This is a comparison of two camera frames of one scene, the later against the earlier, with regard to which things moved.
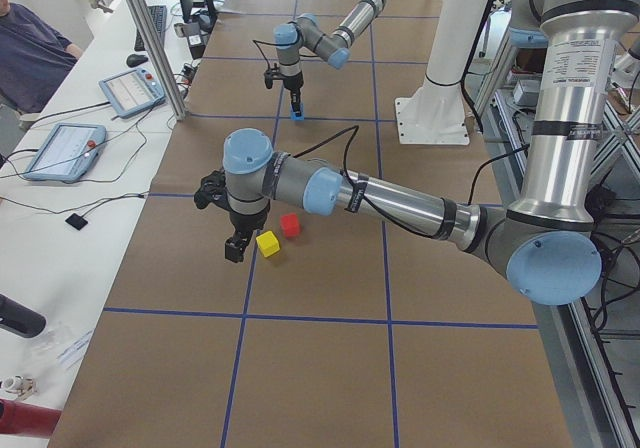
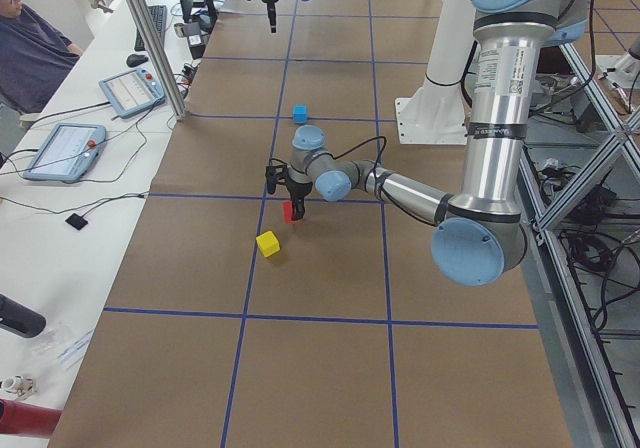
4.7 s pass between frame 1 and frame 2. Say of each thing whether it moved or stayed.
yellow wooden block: stayed
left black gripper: moved
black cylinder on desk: stayed
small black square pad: stayed
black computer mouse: stayed
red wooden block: moved
